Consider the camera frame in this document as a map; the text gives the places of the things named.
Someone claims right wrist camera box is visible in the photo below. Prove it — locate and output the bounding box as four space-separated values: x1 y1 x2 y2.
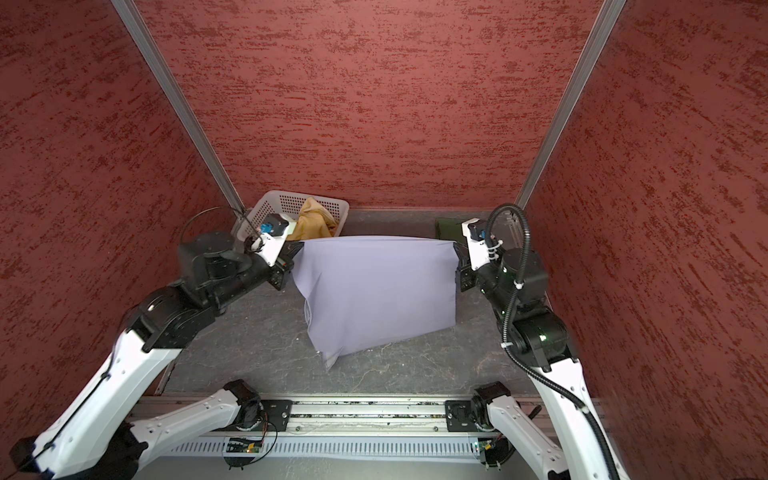
461 218 499 271

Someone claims black corrugated cable conduit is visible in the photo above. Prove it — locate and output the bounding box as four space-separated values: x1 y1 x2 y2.
483 203 622 480

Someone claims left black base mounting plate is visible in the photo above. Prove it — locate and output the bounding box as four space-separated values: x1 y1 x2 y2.
234 399 294 432

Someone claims right small circuit board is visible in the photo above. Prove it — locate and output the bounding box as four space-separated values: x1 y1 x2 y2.
474 438 510 467

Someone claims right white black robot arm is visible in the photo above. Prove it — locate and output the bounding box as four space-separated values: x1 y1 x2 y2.
454 242 628 479

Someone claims left aluminium corner post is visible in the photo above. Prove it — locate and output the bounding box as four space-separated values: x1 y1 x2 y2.
111 0 245 212

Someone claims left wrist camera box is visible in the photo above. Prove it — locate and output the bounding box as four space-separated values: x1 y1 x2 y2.
249 213 296 267

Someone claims aluminium corner post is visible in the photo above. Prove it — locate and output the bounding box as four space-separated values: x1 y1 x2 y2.
516 0 626 208
111 0 245 212

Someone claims white plastic laundry basket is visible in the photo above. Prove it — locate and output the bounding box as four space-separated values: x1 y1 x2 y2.
248 190 350 237

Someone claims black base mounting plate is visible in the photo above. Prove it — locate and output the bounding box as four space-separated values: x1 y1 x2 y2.
234 399 294 432
444 400 479 433

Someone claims lavender skirt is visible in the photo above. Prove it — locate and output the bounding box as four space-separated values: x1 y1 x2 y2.
293 236 459 369

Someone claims left small circuit board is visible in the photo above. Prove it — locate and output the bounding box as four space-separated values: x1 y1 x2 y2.
225 438 264 455

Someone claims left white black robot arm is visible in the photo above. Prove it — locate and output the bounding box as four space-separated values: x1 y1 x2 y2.
10 231 304 479

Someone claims small circuit board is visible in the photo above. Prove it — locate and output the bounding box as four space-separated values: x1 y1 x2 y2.
225 438 264 455
474 438 510 467

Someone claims right aluminium corner post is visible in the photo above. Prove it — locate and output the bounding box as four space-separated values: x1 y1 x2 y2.
516 0 626 208

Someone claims yellow skirt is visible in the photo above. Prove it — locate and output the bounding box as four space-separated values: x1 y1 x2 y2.
288 197 338 241

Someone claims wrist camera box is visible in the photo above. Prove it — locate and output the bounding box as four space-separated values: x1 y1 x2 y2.
461 218 499 271
249 213 296 267

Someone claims green skirt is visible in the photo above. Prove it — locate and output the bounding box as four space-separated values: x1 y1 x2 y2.
434 217 466 244

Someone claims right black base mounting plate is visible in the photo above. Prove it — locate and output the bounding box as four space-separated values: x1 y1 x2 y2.
444 400 479 433

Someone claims aluminium front rail frame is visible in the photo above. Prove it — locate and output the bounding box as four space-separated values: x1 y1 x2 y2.
126 395 555 469

